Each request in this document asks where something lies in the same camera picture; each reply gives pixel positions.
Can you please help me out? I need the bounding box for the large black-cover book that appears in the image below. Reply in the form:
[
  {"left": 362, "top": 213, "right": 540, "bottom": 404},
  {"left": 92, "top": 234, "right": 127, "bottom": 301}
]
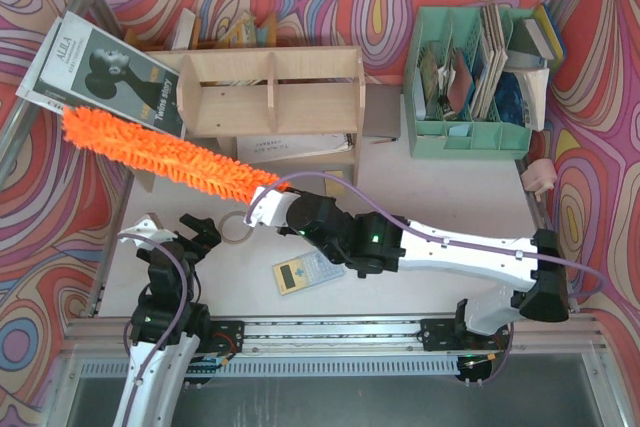
[{"left": 17, "top": 12, "right": 185, "bottom": 138}]

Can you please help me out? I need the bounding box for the pink plastic piggy toy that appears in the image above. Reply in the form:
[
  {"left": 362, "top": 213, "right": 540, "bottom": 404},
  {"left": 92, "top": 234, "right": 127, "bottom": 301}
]
[{"left": 521, "top": 158, "right": 557, "bottom": 200}]

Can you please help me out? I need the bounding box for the pencil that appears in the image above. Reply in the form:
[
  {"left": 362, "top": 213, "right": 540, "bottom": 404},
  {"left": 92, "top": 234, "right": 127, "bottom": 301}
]
[{"left": 370, "top": 138, "right": 398, "bottom": 145}]

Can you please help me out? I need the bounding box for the orange microfiber duster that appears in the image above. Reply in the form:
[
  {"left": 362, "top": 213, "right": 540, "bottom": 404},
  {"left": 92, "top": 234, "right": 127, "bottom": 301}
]
[{"left": 62, "top": 106, "right": 289, "bottom": 204}]

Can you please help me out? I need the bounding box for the aluminium front rail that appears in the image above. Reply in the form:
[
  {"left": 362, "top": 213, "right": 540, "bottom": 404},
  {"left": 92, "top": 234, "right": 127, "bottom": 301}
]
[{"left": 60, "top": 313, "right": 610, "bottom": 358}]

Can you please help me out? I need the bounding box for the blue and yellow book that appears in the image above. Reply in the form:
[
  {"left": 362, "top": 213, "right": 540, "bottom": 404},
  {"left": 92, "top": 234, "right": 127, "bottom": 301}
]
[{"left": 509, "top": 4, "right": 566, "bottom": 68}]

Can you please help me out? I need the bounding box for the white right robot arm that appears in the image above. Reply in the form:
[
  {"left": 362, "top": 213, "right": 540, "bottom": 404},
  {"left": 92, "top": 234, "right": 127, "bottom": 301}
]
[{"left": 268, "top": 191, "right": 569, "bottom": 336}]

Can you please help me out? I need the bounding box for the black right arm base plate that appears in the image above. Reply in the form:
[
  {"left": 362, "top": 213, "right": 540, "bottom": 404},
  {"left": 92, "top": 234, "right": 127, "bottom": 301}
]
[{"left": 415, "top": 318, "right": 515, "bottom": 388}]

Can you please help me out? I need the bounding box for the wooden book stand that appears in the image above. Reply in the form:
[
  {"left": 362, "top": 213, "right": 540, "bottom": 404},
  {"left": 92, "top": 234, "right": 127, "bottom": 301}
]
[{"left": 107, "top": 9, "right": 279, "bottom": 193}]

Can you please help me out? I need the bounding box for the gold scientific calculator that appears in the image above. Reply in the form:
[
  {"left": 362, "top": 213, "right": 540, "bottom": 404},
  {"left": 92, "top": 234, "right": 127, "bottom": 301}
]
[{"left": 273, "top": 251, "right": 345, "bottom": 295}]

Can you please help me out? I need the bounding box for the clear tape ring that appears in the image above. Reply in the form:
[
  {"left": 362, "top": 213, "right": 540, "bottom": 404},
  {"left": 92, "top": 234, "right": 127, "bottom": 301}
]
[{"left": 219, "top": 211, "right": 254, "bottom": 244}]

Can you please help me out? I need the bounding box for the grey notebook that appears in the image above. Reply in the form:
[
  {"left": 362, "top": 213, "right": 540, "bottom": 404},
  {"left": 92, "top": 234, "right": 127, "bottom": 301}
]
[{"left": 363, "top": 84, "right": 401, "bottom": 138}]

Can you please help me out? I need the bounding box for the red brown booklet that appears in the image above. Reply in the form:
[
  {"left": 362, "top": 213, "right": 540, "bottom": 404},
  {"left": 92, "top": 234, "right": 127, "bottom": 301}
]
[{"left": 447, "top": 50, "right": 473, "bottom": 114}]

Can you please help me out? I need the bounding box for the yellow sticky note pad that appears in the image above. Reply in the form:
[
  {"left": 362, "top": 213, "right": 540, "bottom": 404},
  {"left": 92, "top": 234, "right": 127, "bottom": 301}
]
[{"left": 325, "top": 170, "right": 345, "bottom": 197}]

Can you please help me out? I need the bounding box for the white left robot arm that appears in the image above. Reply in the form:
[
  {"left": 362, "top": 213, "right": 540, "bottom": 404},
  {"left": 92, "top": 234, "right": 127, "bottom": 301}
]
[{"left": 113, "top": 214, "right": 221, "bottom": 426}]

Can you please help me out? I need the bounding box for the wooden bookshelf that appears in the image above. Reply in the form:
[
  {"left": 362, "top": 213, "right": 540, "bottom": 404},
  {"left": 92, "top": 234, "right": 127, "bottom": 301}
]
[{"left": 177, "top": 46, "right": 366, "bottom": 167}]

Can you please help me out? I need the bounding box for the white paper booklet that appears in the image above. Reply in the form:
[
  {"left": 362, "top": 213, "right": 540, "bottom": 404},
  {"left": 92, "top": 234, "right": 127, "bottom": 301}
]
[{"left": 236, "top": 133, "right": 355, "bottom": 164}]

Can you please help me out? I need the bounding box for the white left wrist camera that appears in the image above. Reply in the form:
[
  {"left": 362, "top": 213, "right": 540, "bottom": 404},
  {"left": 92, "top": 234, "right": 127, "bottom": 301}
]
[{"left": 117, "top": 213, "right": 177, "bottom": 251}]

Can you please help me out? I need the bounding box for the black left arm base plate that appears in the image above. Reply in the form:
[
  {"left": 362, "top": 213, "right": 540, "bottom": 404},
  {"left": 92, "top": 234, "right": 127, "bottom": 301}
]
[{"left": 182, "top": 319, "right": 245, "bottom": 390}]

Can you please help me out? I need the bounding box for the green desk organizer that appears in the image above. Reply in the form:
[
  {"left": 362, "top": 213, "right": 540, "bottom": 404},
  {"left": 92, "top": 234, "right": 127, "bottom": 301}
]
[{"left": 403, "top": 4, "right": 532, "bottom": 160}]

